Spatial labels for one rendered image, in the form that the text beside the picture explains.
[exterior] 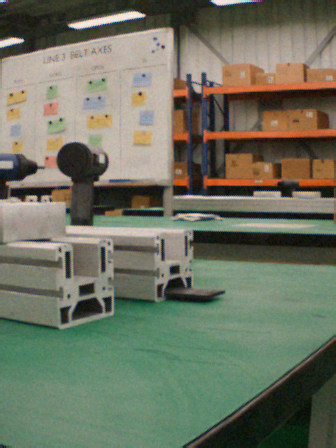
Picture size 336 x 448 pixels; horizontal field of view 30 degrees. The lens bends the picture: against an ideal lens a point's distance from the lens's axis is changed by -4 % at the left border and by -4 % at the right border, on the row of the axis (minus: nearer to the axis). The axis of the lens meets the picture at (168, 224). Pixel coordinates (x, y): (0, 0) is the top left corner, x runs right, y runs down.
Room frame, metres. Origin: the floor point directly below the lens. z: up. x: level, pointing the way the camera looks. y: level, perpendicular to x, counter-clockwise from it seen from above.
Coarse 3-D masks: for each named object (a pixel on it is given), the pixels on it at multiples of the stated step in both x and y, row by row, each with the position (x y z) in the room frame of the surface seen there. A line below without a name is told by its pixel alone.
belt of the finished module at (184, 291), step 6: (168, 288) 0.84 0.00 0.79; (174, 288) 0.84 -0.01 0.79; (180, 288) 0.84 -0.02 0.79; (186, 288) 0.84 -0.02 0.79; (192, 288) 0.84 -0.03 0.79; (198, 288) 0.84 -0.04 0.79; (168, 294) 0.81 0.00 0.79; (174, 294) 0.80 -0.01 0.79; (180, 294) 0.80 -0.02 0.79; (186, 294) 0.79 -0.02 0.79; (192, 294) 0.79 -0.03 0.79; (198, 294) 0.79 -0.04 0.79; (204, 294) 0.79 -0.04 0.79; (210, 294) 0.79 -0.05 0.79; (216, 294) 0.80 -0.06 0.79
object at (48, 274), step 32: (0, 256) 0.68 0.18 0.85; (32, 256) 0.64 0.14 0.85; (64, 256) 0.64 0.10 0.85; (96, 256) 0.69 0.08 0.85; (0, 288) 0.68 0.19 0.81; (32, 288) 0.65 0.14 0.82; (64, 288) 0.63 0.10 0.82; (96, 288) 0.68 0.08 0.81; (32, 320) 0.64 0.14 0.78; (64, 320) 0.64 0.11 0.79
